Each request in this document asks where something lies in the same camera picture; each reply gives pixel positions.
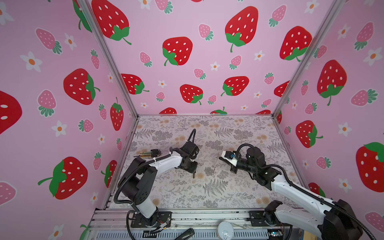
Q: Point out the perforated metal ring disc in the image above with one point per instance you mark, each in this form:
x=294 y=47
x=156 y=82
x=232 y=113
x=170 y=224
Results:
x=213 y=166

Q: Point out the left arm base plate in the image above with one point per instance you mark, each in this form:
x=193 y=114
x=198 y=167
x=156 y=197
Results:
x=158 y=219

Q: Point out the black connector with coloured wires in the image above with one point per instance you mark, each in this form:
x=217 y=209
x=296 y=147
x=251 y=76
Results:
x=154 y=153

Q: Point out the aluminium front rail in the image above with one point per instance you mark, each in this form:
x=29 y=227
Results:
x=115 y=225

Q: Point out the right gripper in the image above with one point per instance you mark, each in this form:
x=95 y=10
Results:
x=232 y=169

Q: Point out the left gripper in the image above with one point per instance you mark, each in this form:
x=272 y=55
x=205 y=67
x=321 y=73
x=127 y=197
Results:
x=193 y=168

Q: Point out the white round knob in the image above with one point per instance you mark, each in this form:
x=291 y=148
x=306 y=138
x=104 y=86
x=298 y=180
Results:
x=225 y=231

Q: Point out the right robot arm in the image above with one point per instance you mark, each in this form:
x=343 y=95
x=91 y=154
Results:
x=324 y=218

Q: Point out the black handle at front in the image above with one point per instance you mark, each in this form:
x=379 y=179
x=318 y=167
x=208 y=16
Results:
x=186 y=235

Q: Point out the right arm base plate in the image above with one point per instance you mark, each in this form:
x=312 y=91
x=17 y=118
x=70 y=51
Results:
x=261 y=219

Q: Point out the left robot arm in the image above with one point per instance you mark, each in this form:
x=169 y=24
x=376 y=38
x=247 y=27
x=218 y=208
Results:
x=135 y=185

